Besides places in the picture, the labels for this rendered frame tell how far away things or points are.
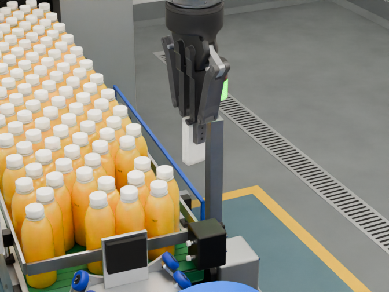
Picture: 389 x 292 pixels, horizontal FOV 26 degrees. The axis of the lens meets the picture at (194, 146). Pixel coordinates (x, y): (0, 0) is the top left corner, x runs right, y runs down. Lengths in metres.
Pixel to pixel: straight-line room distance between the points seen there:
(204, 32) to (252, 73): 4.33
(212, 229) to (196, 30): 0.91
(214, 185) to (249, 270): 0.30
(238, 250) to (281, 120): 2.73
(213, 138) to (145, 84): 3.06
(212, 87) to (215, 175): 1.18
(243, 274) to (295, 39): 4.07
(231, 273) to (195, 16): 1.10
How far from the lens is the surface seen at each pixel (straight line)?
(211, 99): 1.09
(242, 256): 2.07
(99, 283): 1.87
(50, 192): 1.89
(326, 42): 6.00
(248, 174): 4.19
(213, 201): 2.29
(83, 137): 2.12
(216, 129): 2.19
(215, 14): 1.06
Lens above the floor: 2.03
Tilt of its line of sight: 27 degrees down
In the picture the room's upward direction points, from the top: straight up
